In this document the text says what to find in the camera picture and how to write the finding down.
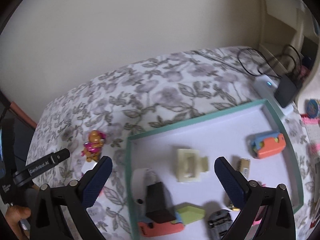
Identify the pink foam piece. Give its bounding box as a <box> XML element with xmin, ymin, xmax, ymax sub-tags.
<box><xmin>138</xmin><ymin>222</ymin><xmax>185</xmax><ymax>237</ymax></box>

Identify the white tape roll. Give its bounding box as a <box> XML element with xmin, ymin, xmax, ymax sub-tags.
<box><xmin>131</xmin><ymin>168</ymin><xmax>158</xmax><ymax>216</ymax></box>

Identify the black cable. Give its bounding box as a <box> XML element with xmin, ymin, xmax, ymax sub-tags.
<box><xmin>192</xmin><ymin>44</ymin><xmax>304</xmax><ymax>81</ymax></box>

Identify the brown pink dog figurine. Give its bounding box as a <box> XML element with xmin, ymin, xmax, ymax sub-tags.
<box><xmin>81</xmin><ymin>130</ymin><xmax>106</xmax><ymax>163</ymax></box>

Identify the white eraser block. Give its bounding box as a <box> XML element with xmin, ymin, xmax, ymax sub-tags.
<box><xmin>81</xmin><ymin>161</ymin><xmax>97</xmax><ymax>174</ymax></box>

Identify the round blue sticker badge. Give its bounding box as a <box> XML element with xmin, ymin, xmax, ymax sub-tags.
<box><xmin>306</xmin><ymin>99</ymin><xmax>320</xmax><ymax>119</ymax></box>

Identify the green foam piece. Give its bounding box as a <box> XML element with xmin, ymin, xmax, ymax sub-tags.
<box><xmin>175</xmin><ymin>203</ymin><xmax>206</xmax><ymax>225</ymax></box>

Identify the cream plastic holder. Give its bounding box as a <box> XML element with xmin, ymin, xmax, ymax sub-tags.
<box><xmin>176</xmin><ymin>148</ymin><xmax>209</xmax><ymax>183</ymax></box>

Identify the person hand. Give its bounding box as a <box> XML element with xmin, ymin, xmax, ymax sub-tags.
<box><xmin>5</xmin><ymin>205</ymin><xmax>31</xmax><ymax>240</ymax></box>

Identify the floral purple blanket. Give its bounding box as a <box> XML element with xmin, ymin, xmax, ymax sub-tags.
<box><xmin>26</xmin><ymin>45</ymin><xmax>320</xmax><ymax>240</ymax></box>

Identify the white power bank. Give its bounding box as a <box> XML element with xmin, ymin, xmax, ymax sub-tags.
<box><xmin>253</xmin><ymin>75</ymin><xmax>294</xmax><ymax>118</ymax></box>

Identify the black block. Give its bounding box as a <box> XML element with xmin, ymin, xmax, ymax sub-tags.
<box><xmin>145</xmin><ymin>182</ymin><xmax>176</xmax><ymax>224</ymax></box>

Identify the teal white box tray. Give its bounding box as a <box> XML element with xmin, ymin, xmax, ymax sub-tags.
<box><xmin>125</xmin><ymin>98</ymin><xmax>304</xmax><ymax>240</ymax></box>

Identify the cream wooden shelf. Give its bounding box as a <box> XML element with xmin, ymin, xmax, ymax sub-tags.
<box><xmin>259</xmin><ymin>0</ymin><xmax>308</xmax><ymax>75</ymax></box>

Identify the orange blue foam toy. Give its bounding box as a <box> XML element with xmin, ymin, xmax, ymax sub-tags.
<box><xmin>246</xmin><ymin>131</ymin><xmax>286</xmax><ymax>159</ymax></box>

